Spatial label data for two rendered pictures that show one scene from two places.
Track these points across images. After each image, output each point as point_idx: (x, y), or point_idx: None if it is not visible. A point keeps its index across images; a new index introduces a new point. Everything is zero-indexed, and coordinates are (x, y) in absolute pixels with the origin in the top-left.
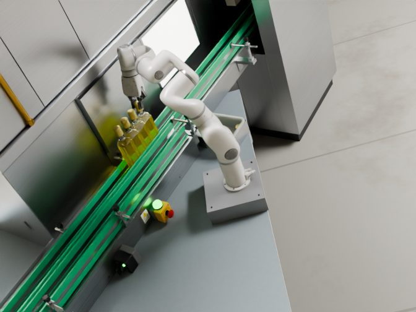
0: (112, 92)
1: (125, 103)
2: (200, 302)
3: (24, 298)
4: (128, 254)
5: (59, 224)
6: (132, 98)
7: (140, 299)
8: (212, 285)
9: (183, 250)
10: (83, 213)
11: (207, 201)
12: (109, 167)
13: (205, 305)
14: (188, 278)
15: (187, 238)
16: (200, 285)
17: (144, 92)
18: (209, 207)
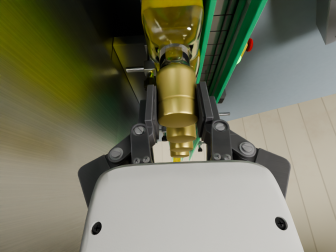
0: (32, 195)
1: (20, 55)
2: (291, 85)
3: None
4: (221, 99)
5: (165, 141)
6: (151, 144)
7: (235, 96)
8: (304, 74)
9: (269, 61)
10: None
11: (330, 28)
12: (115, 61)
13: (296, 85)
14: (278, 77)
15: (273, 49)
16: (292, 77)
17: (283, 191)
18: (333, 36)
